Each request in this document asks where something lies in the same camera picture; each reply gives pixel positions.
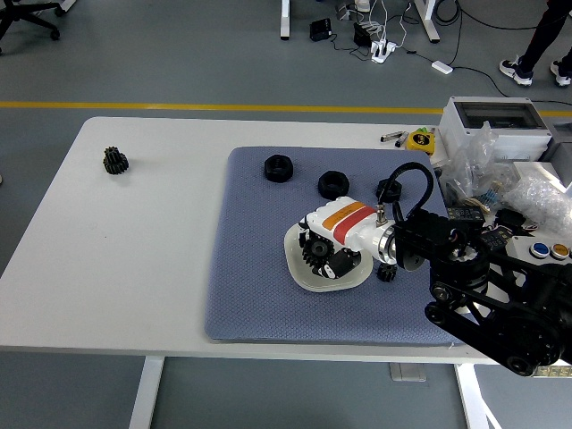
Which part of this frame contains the black digital display module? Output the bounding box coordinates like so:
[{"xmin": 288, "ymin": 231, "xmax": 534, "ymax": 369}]
[{"xmin": 446, "ymin": 206, "xmax": 484, "ymax": 224}]

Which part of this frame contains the white desk leg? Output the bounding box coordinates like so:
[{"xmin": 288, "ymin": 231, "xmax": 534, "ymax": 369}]
[
  {"xmin": 413, "ymin": 0, "xmax": 443, "ymax": 44},
  {"xmin": 280, "ymin": 0, "xmax": 293, "ymax": 42}
]

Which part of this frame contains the medium black hex nut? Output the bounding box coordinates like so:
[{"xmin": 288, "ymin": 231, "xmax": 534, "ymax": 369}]
[{"xmin": 317, "ymin": 170, "xmax": 349, "ymax": 201}]

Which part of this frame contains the white square dish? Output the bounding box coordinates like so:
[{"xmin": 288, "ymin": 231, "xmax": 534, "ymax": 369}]
[{"xmin": 283, "ymin": 218, "xmax": 374, "ymax": 294}]

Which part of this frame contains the white table leg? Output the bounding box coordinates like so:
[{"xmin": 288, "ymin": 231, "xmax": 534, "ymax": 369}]
[
  {"xmin": 455, "ymin": 362, "xmax": 504, "ymax": 429},
  {"xmin": 129, "ymin": 357, "xmax": 164, "ymax": 429}
]

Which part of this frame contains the bubble wrap sheet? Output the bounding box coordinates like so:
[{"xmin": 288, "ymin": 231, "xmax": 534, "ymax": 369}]
[{"xmin": 509, "ymin": 172, "xmax": 572, "ymax": 233}]

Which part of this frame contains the small black hex nut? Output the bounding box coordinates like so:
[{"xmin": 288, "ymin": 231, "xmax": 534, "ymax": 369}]
[{"xmin": 374, "ymin": 178, "xmax": 403, "ymax": 204}]

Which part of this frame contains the grey table control bracket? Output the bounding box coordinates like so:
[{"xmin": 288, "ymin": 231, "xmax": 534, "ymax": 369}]
[{"xmin": 388, "ymin": 362, "xmax": 428, "ymax": 383}]

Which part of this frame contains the black floor cable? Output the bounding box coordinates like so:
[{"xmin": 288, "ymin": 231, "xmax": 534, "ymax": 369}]
[{"xmin": 450, "ymin": 65, "xmax": 510, "ymax": 98}]

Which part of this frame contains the white push-button control box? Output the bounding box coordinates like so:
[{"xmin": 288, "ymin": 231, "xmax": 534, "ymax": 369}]
[{"xmin": 509, "ymin": 232, "xmax": 572, "ymax": 265}]

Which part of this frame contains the black adapter block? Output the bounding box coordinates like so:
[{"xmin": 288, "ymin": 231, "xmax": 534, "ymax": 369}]
[{"xmin": 494, "ymin": 208, "xmax": 528, "ymax": 230}]

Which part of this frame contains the grey electrical enclosure box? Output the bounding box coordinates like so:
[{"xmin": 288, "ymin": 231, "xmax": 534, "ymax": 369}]
[{"xmin": 440, "ymin": 96, "xmax": 554, "ymax": 166}]

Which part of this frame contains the large black hex nut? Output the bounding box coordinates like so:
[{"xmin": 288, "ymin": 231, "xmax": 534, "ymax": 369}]
[{"xmin": 262, "ymin": 154, "xmax": 295, "ymax": 183}]

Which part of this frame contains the yellow tape measure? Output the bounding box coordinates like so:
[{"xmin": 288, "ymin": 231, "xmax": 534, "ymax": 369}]
[{"xmin": 405, "ymin": 128, "xmax": 437, "ymax": 156}]

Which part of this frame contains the person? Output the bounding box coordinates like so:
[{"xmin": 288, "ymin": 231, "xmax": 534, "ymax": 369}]
[{"xmin": 499, "ymin": 0, "xmax": 572, "ymax": 88}]

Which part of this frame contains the black box on floor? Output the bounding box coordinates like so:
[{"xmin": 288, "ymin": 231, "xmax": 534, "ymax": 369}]
[{"xmin": 309, "ymin": 18, "xmax": 333, "ymax": 43}]

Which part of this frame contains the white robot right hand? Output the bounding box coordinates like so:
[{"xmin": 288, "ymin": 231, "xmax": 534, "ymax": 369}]
[{"xmin": 296, "ymin": 195, "xmax": 387, "ymax": 281}]

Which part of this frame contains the black office chair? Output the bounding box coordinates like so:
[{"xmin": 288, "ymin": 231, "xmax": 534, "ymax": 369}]
[{"xmin": 0, "ymin": 0, "xmax": 64, "ymax": 55}]

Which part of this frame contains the white power strip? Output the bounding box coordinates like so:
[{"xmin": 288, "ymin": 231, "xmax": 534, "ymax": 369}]
[{"xmin": 370, "ymin": 39, "xmax": 398, "ymax": 64}]

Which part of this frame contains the blue-grey textured mat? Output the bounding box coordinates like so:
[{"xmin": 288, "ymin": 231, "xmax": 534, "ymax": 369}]
[{"xmin": 204, "ymin": 146, "xmax": 479, "ymax": 345}]

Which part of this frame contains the clear plastic bag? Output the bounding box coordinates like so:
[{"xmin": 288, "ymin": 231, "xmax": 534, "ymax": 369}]
[{"xmin": 440, "ymin": 120, "xmax": 515, "ymax": 211}]

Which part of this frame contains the white open box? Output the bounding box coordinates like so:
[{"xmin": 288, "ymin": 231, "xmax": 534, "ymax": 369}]
[{"xmin": 513, "ymin": 122, "xmax": 572, "ymax": 198}]

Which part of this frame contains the large black gear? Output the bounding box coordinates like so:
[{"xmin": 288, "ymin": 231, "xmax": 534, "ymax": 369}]
[{"xmin": 302, "ymin": 239, "xmax": 334, "ymax": 269}]

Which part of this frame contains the black stepped double gear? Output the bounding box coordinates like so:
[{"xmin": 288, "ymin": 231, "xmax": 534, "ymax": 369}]
[{"xmin": 103, "ymin": 146, "xmax": 130, "ymax": 176}]

